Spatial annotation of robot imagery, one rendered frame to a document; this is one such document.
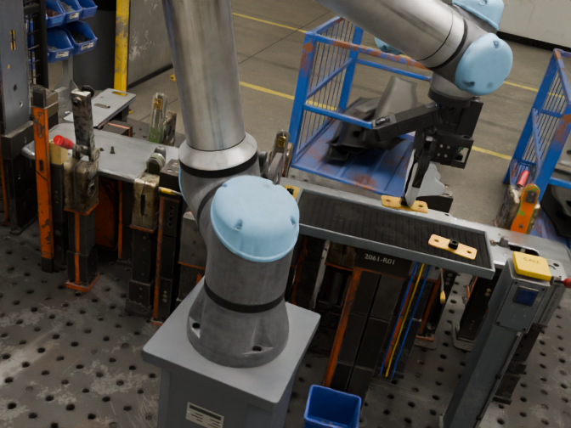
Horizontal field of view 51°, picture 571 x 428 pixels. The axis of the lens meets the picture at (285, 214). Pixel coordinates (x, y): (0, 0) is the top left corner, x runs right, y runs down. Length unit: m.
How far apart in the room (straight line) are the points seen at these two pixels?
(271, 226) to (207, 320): 0.18
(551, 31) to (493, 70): 8.43
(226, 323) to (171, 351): 0.09
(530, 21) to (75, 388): 8.41
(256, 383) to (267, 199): 0.25
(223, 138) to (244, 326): 0.26
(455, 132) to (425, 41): 0.31
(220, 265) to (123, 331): 0.73
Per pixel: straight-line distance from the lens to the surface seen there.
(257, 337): 0.86
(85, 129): 1.42
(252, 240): 0.76
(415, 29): 0.75
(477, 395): 1.34
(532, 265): 1.18
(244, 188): 0.81
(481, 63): 0.80
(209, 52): 0.79
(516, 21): 9.20
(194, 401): 0.92
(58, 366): 1.43
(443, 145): 1.04
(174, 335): 0.91
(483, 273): 1.10
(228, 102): 0.83
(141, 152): 1.62
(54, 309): 1.57
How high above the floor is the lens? 1.72
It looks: 30 degrees down
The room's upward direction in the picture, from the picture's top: 11 degrees clockwise
